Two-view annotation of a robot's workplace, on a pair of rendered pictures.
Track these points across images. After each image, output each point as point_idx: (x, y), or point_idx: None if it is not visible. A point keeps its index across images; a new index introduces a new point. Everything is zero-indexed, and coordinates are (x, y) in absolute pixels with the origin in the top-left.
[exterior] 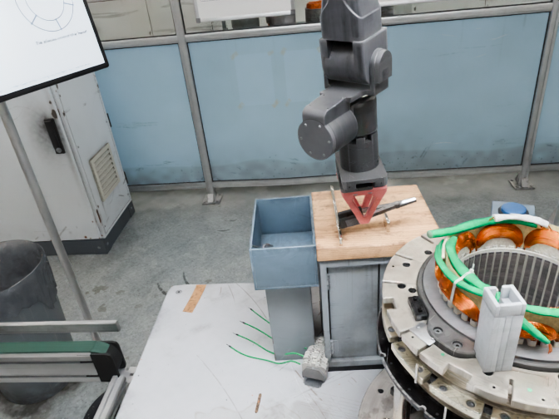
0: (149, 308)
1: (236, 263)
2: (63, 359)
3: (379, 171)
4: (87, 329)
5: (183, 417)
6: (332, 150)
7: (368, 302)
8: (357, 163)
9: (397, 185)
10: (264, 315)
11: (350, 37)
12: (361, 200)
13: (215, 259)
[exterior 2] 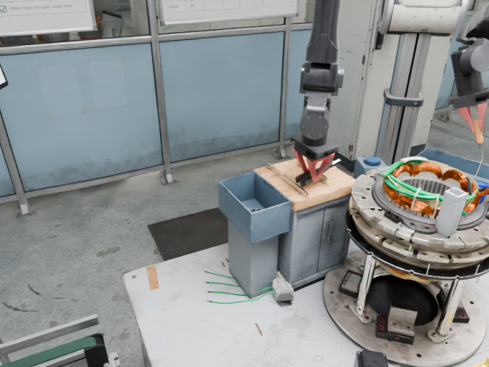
0: (5, 328)
1: (81, 262)
2: (56, 365)
3: (332, 143)
4: (68, 331)
5: (212, 359)
6: (327, 131)
7: (316, 234)
8: (320, 140)
9: (194, 170)
10: (219, 272)
11: (330, 60)
12: (292, 169)
13: (57, 264)
